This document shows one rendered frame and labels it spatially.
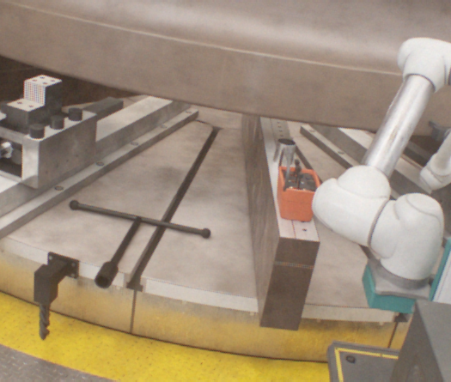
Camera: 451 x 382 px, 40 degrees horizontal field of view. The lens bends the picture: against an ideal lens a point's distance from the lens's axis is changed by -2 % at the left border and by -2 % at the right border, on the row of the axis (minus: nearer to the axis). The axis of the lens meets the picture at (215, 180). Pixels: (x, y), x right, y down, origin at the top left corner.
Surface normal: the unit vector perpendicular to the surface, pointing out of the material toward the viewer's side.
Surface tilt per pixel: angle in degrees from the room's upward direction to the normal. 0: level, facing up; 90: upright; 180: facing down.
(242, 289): 0
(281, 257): 90
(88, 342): 0
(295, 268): 90
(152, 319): 90
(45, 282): 90
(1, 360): 0
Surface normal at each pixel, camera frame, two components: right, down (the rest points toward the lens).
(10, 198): 0.91, -0.01
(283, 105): -0.03, 0.42
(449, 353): 0.14, -0.90
